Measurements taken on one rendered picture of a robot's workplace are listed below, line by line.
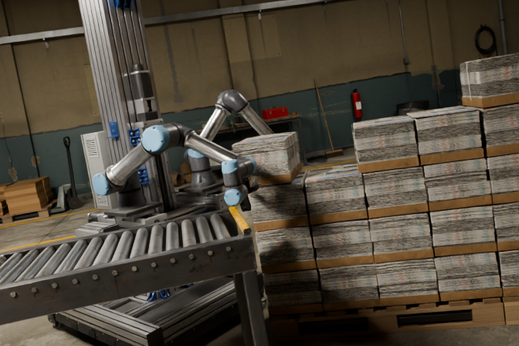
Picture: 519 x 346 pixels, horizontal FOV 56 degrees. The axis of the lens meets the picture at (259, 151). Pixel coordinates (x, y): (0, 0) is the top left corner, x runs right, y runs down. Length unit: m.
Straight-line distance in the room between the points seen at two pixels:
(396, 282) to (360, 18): 7.71
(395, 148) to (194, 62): 6.94
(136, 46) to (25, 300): 1.63
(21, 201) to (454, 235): 6.89
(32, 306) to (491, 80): 2.10
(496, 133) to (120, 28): 2.03
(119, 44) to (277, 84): 6.57
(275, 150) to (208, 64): 6.72
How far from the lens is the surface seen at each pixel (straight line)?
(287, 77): 9.31
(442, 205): 2.53
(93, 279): 1.78
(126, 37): 2.93
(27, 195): 8.34
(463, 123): 2.49
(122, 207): 2.64
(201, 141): 2.30
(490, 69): 2.51
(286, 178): 2.47
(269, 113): 8.57
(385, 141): 2.45
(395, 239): 2.55
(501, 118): 2.53
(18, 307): 1.86
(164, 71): 9.06
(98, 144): 3.03
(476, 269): 2.65
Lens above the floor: 1.27
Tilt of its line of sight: 6 degrees down
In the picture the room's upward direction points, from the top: 9 degrees counter-clockwise
